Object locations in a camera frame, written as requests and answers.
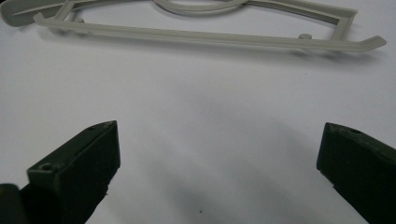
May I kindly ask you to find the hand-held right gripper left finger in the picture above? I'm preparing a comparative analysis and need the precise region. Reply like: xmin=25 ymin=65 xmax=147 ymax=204
xmin=18 ymin=119 xmax=121 ymax=224

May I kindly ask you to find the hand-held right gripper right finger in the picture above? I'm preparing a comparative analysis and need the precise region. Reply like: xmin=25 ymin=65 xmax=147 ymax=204
xmin=316 ymin=121 xmax=396 ymax=224

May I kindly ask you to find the grey plastic hanger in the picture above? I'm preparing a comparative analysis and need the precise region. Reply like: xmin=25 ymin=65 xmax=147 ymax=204
xmin=0 ymin=0 xmax=389 ymax=54

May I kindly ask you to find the white table cover board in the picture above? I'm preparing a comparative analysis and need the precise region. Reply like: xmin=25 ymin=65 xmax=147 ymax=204
xmin=0 ymin=0 xmax=396 ymax=224

